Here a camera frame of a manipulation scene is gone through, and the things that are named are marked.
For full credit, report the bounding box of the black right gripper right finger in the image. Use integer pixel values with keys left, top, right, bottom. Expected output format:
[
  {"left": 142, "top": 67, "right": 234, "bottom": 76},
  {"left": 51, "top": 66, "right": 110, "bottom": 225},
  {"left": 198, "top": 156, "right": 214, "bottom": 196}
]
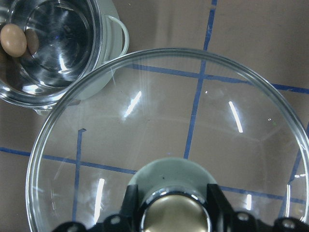
[{"left": 206, "top": 184, "right": 235, "bottom": 232}]

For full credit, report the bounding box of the glass pot lid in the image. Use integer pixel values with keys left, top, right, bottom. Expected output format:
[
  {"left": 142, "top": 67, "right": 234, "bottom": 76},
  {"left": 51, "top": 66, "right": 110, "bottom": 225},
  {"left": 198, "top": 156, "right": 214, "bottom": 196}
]
[{"left": 26, "top": 49, "right": 309, "bottom": 232}]

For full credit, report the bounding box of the pale green electric pot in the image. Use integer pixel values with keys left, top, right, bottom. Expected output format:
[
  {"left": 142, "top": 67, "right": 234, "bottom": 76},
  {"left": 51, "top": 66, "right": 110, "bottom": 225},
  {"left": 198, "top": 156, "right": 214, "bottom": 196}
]
[{"left": 0, "top": 0, "right": 129, "bottom": 114}]

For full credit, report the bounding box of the brown egg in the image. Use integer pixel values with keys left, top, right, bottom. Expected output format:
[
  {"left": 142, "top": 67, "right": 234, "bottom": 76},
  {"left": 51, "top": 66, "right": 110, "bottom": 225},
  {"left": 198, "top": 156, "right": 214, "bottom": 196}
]
[{"left": 0, "top": 24, "right": 27, "bottom": 58}]

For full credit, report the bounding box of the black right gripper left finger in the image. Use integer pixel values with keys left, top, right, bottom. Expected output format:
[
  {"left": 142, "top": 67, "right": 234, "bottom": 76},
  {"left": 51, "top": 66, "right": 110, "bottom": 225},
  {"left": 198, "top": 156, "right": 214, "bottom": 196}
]
[{"left": 120, "top": 184, "right": 144, "bottom": 232}]

